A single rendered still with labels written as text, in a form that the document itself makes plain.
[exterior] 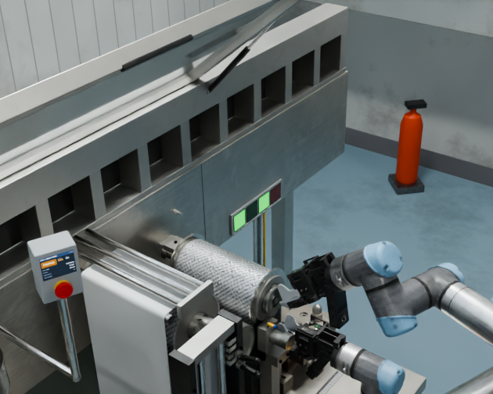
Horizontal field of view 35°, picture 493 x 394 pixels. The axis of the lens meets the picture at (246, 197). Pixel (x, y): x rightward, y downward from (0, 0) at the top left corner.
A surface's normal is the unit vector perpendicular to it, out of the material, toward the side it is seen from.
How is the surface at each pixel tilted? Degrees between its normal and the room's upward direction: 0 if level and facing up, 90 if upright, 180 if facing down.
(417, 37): 90
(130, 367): 90
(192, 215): 90
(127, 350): 90
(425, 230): 0
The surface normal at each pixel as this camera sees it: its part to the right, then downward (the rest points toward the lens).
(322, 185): -0.02, -0.85
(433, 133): -0.58, 0.43
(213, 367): 0.80, 0.30
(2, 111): 0.60, -0.31
